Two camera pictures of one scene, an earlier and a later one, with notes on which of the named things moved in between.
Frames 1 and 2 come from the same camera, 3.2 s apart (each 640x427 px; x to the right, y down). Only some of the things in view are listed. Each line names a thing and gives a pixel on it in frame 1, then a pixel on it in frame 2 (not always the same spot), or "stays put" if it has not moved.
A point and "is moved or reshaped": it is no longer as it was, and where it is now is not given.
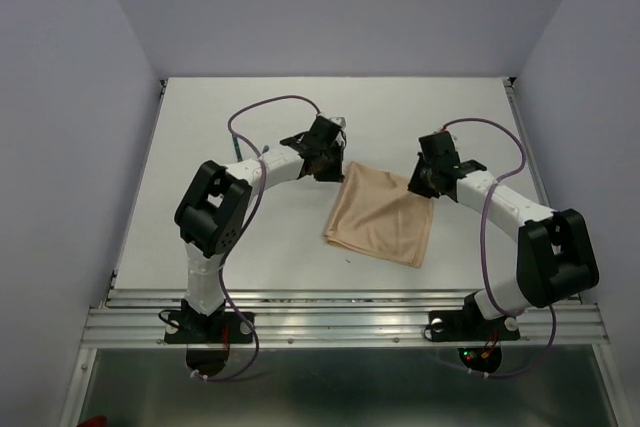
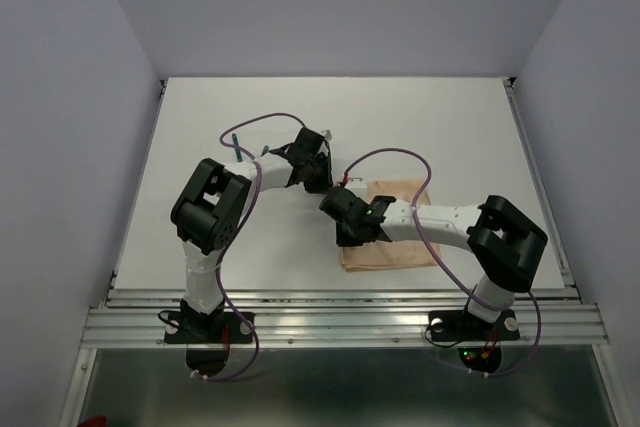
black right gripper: x=414 y=184 → x=344 y=239
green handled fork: x=237 y=148 stays put
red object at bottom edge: x=95 y=421 stays put
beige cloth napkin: x=376 y=213 is moved or reshaped
